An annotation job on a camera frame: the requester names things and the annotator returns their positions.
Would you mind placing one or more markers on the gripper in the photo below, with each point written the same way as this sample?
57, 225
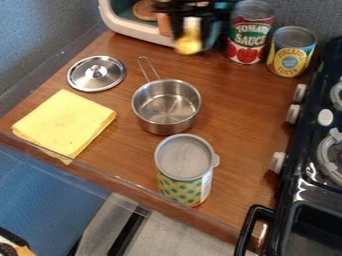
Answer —
207, 23

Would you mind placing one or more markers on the yellow knife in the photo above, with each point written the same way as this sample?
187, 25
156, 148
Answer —
188, 43

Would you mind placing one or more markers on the yellow cloth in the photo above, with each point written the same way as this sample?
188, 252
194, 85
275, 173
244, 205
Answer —
64, 125

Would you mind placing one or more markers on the tomato sauce can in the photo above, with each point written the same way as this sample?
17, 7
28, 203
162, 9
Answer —
249, 35

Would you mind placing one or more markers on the toy microwave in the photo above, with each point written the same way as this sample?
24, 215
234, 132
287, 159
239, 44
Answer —
127, 25

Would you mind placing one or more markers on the yellow pineapple can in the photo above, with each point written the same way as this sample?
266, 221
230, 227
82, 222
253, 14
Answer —
289, 55

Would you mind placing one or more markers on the silver pot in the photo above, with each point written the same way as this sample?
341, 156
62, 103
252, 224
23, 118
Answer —
165, 106

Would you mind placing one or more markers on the silver lid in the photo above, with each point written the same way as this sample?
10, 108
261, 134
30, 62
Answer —
96, 73

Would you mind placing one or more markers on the green dotted can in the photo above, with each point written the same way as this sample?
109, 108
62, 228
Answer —
185, 166

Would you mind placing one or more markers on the toy stove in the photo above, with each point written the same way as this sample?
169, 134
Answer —
311, 186

